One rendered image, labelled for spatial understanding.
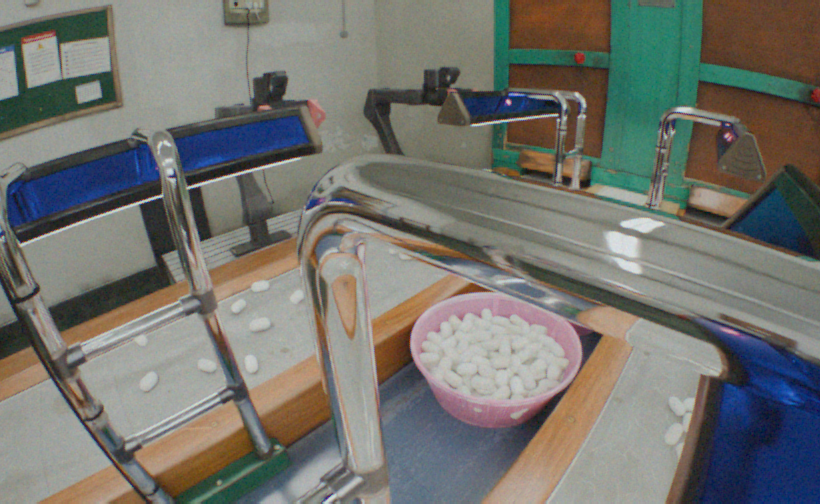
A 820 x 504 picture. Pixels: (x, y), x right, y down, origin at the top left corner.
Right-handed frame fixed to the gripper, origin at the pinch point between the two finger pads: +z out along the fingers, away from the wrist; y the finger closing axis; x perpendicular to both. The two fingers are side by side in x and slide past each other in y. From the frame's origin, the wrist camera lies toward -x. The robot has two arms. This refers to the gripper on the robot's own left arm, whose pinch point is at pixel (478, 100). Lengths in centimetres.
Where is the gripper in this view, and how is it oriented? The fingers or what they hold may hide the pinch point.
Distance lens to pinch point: 121.0
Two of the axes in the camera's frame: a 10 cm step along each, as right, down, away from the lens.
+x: 0.2, 8.9, 4.5
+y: 7.2, -3.2, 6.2
